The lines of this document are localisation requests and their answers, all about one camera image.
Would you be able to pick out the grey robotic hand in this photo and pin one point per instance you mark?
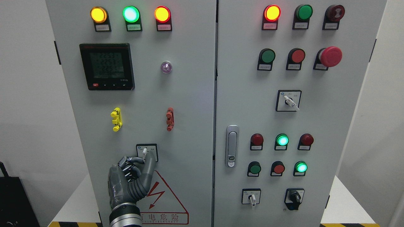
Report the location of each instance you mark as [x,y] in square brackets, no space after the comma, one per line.
[120,190]

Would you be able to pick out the white selector switch door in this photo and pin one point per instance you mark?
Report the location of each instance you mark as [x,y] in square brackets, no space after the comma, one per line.
[143,149]

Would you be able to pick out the robot forearm silver black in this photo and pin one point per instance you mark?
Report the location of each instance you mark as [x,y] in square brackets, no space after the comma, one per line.
[125,215]

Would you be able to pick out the red electric warning sign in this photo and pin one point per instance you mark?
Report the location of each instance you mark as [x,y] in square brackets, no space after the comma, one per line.
[161,205]

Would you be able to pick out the yellow plastic terminal clip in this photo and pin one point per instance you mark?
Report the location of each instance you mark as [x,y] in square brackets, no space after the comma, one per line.
[116,119]

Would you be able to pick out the red plastic terminal clip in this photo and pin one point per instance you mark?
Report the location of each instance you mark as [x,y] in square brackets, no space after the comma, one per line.
[170,119]

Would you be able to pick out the grey left cabinet door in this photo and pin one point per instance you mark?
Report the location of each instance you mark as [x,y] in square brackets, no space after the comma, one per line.
[185,153]

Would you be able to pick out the grey cabinet door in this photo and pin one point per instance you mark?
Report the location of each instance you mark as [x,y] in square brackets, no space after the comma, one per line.
[247,97]
[185,153]

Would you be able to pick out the black digital power meter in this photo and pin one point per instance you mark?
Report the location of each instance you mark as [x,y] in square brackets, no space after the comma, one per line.
[107,66]

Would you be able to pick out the small purple clear lamp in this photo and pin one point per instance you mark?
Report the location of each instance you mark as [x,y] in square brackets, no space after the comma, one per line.
[166,67]

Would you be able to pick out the dark red lamp lower left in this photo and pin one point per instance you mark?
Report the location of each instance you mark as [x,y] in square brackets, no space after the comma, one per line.
[257,142]

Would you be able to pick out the dark red lamp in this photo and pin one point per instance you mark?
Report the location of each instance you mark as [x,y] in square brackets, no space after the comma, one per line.
[257,142]
[305,142]

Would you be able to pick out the red push button lower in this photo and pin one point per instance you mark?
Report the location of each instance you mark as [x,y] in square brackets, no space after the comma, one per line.
[277,169]

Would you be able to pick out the red push button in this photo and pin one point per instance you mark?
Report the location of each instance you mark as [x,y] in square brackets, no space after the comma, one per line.
[295,58]
[277,169]

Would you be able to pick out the green lit lamp middle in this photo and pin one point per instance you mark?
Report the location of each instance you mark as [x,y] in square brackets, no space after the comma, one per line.
[281,142]

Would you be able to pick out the green lit indicator lamp top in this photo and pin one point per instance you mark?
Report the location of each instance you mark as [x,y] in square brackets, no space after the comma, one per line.
[132,19]

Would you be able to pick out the yellow lit indicator lamp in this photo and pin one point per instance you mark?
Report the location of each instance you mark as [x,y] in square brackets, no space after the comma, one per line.
[100,19]

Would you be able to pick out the red-orange lit lamp left door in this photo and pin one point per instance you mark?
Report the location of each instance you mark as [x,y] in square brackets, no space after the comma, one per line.
[163,19]

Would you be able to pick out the red-orange lit lamp door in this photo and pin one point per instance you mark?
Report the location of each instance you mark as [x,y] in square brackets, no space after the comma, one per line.
[163,19]
[270,17]

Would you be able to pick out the green lit push button lower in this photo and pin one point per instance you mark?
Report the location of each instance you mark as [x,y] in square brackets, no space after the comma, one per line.
[300,169]

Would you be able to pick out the dark red lamp lower right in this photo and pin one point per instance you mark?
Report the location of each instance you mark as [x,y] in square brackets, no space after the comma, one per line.
[305,142]

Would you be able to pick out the green push button upper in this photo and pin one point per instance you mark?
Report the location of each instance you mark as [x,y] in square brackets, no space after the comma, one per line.
[265,59]

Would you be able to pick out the grey right cabinet door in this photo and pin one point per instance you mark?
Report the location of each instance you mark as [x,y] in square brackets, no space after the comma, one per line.
[247,97]

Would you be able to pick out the red push button upper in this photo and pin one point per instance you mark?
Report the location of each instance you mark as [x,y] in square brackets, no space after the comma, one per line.
[295,58]

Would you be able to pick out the red-orange lit lamp right door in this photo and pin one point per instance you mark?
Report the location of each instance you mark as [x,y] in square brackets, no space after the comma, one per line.
[270,17]

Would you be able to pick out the red emergency stop mushroom button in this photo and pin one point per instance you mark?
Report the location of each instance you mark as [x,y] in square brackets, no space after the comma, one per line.
[327,57]

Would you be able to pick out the green unlit lamp top right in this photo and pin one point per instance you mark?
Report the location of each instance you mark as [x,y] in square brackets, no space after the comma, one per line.
[302,16]

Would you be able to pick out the dark red buzzer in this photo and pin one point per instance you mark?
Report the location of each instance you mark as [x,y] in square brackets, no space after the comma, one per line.
[332,17]

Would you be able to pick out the silver cabinet door handle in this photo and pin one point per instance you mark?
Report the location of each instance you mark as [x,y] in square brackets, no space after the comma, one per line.
[232,135]

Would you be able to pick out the white selector switch bottom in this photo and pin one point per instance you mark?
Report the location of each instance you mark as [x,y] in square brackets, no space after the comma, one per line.
[251,196]

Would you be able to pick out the white selector switch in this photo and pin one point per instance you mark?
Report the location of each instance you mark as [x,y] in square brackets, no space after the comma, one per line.
[288,100]
[251,196]

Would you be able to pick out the black selector switch bottom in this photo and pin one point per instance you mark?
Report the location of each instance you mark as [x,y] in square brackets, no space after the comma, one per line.
[293,198]

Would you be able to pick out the white selector switch upper right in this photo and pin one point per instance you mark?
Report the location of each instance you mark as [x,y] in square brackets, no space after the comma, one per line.
[288,100]

